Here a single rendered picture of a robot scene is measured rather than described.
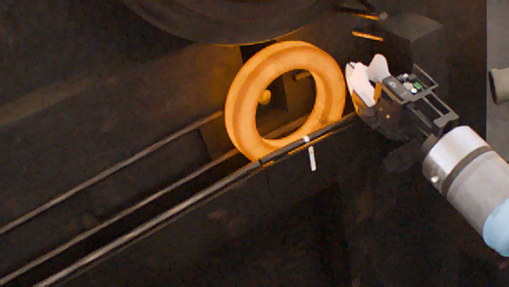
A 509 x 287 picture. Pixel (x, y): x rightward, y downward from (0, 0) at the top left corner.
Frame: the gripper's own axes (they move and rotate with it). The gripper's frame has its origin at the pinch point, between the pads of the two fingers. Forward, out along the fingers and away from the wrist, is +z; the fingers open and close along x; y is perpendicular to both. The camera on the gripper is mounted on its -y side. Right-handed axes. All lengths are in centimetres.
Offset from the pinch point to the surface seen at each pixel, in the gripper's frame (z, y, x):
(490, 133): 23, -87, -85
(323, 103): -1.8, -1.5, 6.9
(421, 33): -3.1, 6.0, -10.0
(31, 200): 5, -2, 50
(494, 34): 68, -101, -139
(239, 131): -1.9, 1.1, 21.2
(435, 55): -5.2, 2.1, -12.0
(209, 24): 1.1, 18.9, 23.3
